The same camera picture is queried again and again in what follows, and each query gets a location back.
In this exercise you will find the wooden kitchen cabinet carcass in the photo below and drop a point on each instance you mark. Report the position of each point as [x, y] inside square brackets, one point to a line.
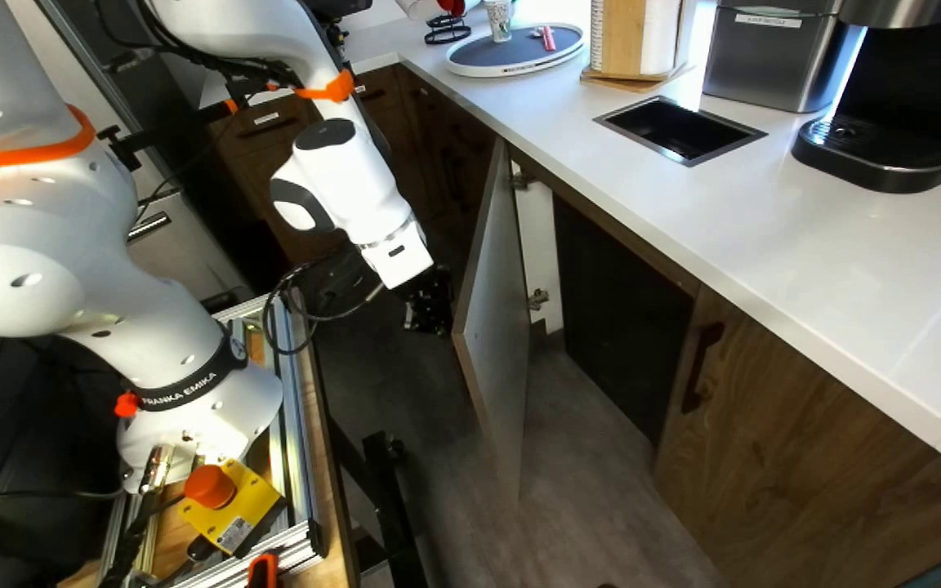
[611, 315]

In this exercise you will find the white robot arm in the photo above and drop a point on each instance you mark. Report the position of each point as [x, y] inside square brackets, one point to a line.
[33, 248]

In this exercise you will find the metal framed counter opening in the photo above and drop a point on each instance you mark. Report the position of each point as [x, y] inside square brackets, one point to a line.
[678, 130]

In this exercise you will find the wooden holder box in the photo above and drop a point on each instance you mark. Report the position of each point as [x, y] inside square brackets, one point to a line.
[640, 38]

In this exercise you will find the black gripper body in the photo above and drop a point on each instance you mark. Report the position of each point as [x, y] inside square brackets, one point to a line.
[424, 288]

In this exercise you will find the stainless steel bin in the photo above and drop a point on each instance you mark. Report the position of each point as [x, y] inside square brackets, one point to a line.
[775, 54]

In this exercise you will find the brown drawer cabinet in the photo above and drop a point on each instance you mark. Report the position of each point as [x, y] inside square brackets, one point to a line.
[247, 147]

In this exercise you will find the small red object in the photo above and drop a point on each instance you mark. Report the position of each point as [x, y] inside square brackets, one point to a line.
[546, 41]

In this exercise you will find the round dark tray white rim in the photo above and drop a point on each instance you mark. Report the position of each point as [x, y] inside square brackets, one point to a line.
[516, 49]

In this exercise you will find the yellow emergency stop box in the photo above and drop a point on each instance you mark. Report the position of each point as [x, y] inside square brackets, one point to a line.
[237, 509]

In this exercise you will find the metal door hinge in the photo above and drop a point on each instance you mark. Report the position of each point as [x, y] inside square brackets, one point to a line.
[539, 298]
[516, 178]

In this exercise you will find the dark floor mat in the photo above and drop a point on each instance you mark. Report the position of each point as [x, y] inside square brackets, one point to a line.
[385, 380]

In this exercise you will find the black scissors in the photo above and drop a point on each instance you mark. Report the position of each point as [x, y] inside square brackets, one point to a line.
[445, 34]

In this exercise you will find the white cabinet door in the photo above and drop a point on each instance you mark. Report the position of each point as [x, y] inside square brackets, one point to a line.
[491, 315]

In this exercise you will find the white green paper cup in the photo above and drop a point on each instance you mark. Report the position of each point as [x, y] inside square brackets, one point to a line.
[500, 20]

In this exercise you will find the black coffee machine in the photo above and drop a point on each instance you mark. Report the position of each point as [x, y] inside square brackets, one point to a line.
[907, 98]

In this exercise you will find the wooden cabinet door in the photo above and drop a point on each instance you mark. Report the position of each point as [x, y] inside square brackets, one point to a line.
[818, 479]

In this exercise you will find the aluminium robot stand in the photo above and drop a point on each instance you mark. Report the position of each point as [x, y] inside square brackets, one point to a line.
[302, 434]

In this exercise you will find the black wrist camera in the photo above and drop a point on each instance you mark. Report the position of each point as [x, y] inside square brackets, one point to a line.
[335, 286]

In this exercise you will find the black stand leg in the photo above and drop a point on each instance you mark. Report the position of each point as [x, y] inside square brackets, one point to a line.
[391, 509]

